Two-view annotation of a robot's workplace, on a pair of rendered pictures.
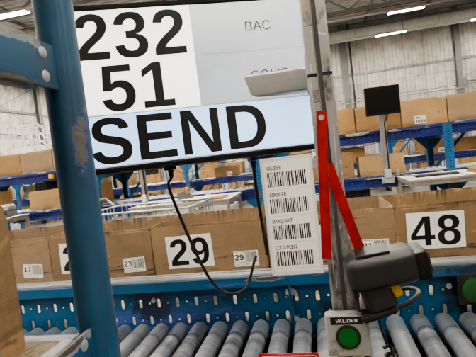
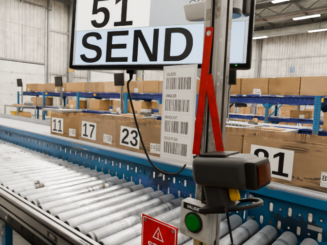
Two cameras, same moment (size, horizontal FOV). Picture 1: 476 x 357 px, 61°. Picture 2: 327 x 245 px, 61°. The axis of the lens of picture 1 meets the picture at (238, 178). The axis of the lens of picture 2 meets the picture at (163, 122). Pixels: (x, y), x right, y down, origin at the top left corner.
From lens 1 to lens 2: 0.38 m
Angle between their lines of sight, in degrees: 29
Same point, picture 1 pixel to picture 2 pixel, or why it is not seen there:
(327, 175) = (206, 84)
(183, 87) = (139, 12)
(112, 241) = (147, 130)
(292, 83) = not seen: hidden behind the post
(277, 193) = (171, 94)
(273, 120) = (200, 41)
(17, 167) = (156, 88)
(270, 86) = (201, 12)
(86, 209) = not seen: outside the picture
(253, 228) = (233, 141)
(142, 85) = (114, 10)
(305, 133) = not seen: hidden behind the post
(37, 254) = (110, 129)
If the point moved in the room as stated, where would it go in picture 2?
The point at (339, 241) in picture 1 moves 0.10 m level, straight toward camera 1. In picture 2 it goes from (210, 143) to (176, 148)
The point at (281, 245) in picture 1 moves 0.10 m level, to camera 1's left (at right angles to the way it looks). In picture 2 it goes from (168, 136) to (129, 132)
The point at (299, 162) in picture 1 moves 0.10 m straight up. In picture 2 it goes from (188, 71) to (190, 18)
